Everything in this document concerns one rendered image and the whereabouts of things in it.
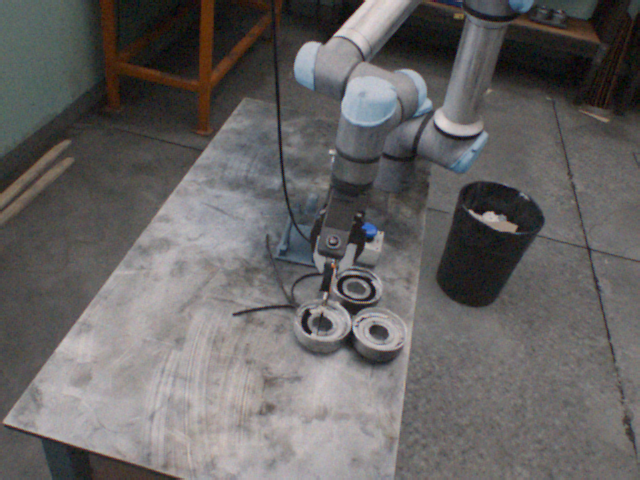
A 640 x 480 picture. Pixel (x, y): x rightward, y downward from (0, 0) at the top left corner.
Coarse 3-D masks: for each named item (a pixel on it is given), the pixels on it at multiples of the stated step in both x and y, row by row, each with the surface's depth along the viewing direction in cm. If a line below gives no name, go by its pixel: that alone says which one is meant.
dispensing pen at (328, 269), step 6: (330, 264) 105; (324, 270) 102; (330, 270) 102; (324, 276) 103; (330, 276) 102; (324, 282) 103; (330, 282) 103; (324, 288) 103; (324, 294) 104; (324, 300) 104; (324, 306) 105; (318, 330) 105
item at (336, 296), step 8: (352, 272) 120; (360, 272) 121; (368, 272) 120; (336, 280) 118; (352, 280) 119; (360, 280) 119; (376, 280) 119; (336, 288) 116; (344, 288) 116; (352, 288) 120; (360, 288) 119; (368, 288) 117; (376, 288) 118; (336, 296) 114; (344, 296) 113; (352, 296) 115; (360, 296) 115; (376, 296) 116; (344, 304) 114; (352, 304) 113; (360, 304) 113; (368, 304) 113; (376, 304) 115; (352, 312) 115
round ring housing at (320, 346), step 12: (312, 300) 111; (300, 312) 110; (336, 312) 111; (300, 324) 107; (312, 324) 109; (324, 324) 111; (336, 324) 109; (348, 324) 109; (300, 336) 106; (312, 336) 104; (312, 348) 106; (324, 348) 105; (336, 348) 107
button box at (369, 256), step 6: (378, 234) 129; (366, 240) 126; (372, 240) 127; (378, 240) 127; (366, 246) 125; (372, 246) 125; (378, 246) 126; (366, 252) 125; (372, 252) 125; (378, 252) 125; (360, 258) 127; (366, 258) 126; (372, 258) 126; (372, 264) 127
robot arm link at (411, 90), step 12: (360, 72) 93; (372, 72) 92; (384, 72) 92; (396, 72) 95; (408, 72) 94; (396, 84) 90; (408, 84) 91; (420, 84) 94; (408, 96) 90; (420, 96) 93; (408, 108) 90
